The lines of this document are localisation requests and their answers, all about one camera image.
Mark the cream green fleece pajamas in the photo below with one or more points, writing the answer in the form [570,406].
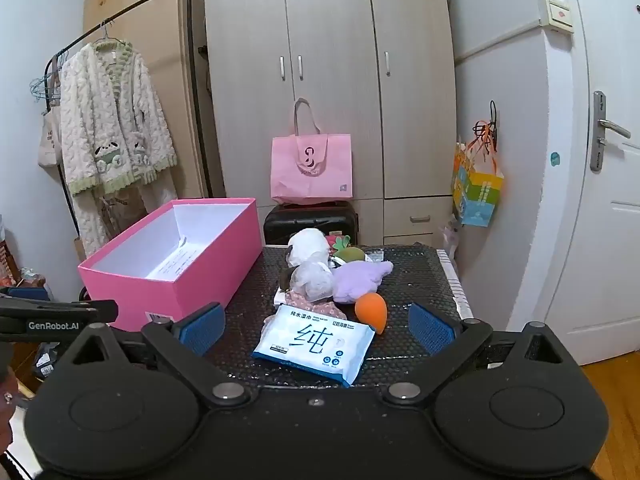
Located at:
[115,110]

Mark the beige canvas bag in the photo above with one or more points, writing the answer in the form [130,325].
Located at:
[49,140]

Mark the colourful paper gift bag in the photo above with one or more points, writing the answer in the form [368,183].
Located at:
[477,195]

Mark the pink tote bag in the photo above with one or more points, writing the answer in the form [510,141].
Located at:
[310,175]

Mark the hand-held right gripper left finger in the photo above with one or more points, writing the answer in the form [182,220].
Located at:
[202,329]

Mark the pink cardboard box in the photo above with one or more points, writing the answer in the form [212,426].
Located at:
[200,270]

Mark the grey plush in plastic bag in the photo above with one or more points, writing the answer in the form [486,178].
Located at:
[312,280]

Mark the person's left hand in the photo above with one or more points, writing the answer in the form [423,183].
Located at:
[5,395]

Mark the white plastic pack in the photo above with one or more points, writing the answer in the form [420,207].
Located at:
[450,235]

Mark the black suitcase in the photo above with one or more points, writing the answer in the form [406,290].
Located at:
[300,225]

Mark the beige light switch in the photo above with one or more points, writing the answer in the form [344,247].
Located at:
[557,12]

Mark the teal round sticker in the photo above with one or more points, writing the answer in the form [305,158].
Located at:
[554,159]

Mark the purple plush toy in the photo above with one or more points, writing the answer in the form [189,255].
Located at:
[355,280]

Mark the small clear packet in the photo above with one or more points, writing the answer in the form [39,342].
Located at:
[374,256]

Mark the light wooden board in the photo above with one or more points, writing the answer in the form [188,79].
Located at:
[150,30]

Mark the floral cloth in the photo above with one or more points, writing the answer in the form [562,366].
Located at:
[300,303]

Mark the white paper sheet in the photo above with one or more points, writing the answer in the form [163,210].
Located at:
[175,262]

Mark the orange makeup sponge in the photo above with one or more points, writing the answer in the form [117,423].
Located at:
[372,310]

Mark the black clothes rack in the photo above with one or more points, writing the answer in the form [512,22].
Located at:
[131,14]

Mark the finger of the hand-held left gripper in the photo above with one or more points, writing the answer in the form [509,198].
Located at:
[30,294]

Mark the white door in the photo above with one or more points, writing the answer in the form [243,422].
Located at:
[600,260]

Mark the blue white wet wipes pack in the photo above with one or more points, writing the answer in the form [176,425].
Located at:
[310,345]

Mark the olive green plush toy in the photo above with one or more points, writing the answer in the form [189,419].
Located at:
[352,255]

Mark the beige wooden wardrobe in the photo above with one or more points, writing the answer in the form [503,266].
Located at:
[330,20]

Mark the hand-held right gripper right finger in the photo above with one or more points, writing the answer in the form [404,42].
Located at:
[430,329]

